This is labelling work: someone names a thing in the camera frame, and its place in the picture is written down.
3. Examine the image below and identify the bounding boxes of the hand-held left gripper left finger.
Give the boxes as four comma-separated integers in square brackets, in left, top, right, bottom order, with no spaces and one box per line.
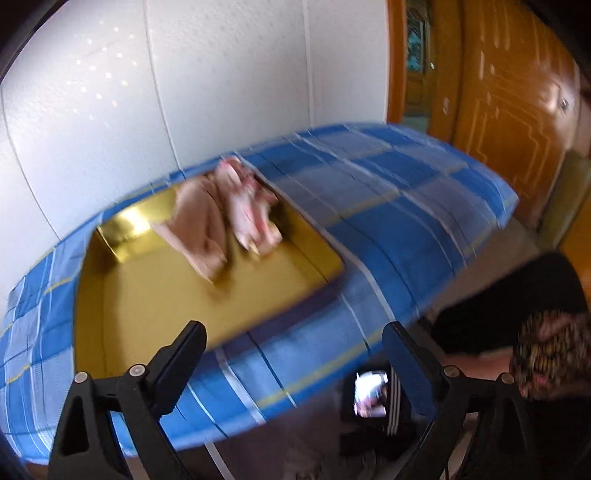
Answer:
[47,320,208,480]

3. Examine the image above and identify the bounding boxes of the gold tray with dark sides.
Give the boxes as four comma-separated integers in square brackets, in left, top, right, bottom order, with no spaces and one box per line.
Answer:
[74,182,346,384]

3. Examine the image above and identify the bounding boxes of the black white striped object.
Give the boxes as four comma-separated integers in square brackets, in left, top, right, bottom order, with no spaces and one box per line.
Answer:
[339,362,435,462]

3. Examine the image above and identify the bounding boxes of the person's black clothing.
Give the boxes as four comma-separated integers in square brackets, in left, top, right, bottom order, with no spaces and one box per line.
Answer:
[431,251,589,365]

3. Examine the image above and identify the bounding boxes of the blue plaid cloth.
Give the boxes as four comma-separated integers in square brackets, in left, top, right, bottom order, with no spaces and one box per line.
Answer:
[0,122,520,460]

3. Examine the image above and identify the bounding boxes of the beige pink sock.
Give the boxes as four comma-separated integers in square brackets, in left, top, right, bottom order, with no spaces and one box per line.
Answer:
[150,178,230,283]

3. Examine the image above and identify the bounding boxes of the wooden door with glass panel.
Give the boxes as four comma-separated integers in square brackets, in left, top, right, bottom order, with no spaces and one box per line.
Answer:
[405,0,438,114]

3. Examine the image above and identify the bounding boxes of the black yellow patterned cloth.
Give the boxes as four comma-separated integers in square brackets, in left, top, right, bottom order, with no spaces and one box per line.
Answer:
[510,311,591,407]

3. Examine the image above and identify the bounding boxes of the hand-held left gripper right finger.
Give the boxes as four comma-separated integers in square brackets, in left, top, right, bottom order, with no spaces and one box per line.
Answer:
[381,322,546,480]

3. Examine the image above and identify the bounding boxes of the shiny reflective object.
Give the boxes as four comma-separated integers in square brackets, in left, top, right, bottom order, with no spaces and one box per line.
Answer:
[353,370,390,418]

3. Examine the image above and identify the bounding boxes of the pink white patterned sock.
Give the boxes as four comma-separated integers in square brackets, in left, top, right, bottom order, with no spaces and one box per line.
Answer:
[213,156,283,254]

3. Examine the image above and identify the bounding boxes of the wooden door frame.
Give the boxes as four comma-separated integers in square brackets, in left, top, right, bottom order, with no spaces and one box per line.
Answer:
[387,0,408,126]

